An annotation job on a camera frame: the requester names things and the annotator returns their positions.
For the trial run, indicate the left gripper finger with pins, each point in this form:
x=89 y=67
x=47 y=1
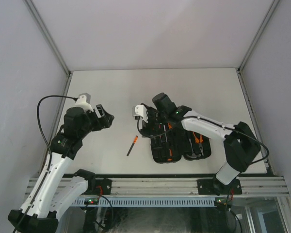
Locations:
x=103 y=113
x=106 y=121

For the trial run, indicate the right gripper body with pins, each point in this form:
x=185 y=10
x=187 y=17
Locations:
x=157 y=117

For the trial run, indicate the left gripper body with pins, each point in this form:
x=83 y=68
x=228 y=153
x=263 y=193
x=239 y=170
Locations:
x=91 y=124

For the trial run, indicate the black plastic tool case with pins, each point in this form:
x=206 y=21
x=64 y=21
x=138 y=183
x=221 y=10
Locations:
x=177 y=137

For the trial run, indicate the small orange chisel bit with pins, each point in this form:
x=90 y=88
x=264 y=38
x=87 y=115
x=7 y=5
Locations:
x=132 y=145

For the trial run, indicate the black handled screwdriver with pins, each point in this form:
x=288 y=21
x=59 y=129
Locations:
x=168 y=151

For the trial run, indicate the orange handled needle-nose pliers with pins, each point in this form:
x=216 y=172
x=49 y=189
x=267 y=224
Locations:
x=199 y=141

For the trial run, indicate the small claw hammer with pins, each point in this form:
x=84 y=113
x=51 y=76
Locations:
x=189 y=153

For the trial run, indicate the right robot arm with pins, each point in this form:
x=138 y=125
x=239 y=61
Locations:
x=240 y=144

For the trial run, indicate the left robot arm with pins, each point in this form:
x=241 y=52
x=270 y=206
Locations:
x=43 y=208

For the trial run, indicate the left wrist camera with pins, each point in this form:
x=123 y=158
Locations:
x=83 y=101

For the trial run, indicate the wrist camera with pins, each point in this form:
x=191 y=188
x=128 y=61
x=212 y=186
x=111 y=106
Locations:
x=83 y=101
x=140 y=112

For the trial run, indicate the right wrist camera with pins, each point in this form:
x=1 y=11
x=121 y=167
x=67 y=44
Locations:
x=140 y=112

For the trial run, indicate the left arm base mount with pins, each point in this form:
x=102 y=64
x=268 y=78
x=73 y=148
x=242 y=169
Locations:
x=99 y=186

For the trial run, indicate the blue slotted cable duct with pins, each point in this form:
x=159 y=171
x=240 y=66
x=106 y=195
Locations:
x=144 y=202

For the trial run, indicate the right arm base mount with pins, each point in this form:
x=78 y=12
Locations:
x=214 y=187

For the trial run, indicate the aluminium frame rail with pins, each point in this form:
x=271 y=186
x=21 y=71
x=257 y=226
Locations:
x=186 y=187

